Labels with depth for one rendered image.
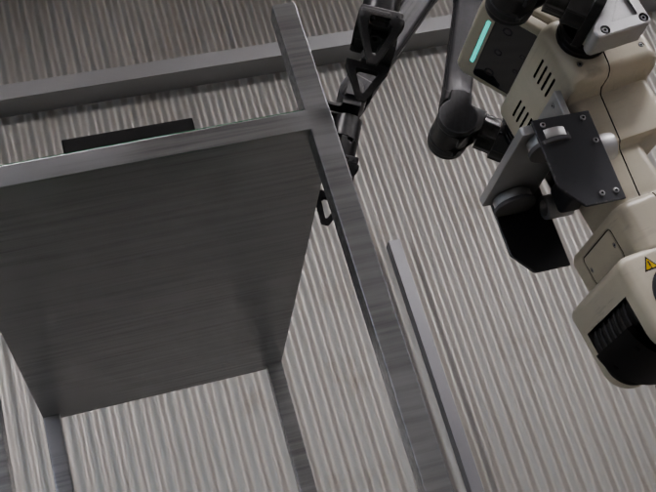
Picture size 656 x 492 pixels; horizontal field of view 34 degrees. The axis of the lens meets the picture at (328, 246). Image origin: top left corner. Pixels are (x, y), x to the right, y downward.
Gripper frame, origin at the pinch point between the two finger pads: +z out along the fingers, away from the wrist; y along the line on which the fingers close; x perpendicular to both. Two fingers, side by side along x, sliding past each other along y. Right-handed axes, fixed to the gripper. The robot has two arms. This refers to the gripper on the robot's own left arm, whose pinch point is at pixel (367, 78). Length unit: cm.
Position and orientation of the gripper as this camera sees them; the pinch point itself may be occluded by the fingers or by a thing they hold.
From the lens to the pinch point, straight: 157.0
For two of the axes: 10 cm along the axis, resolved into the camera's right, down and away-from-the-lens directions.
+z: -1.8, 8.9, -4.3
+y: 1.3, -4.1, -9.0
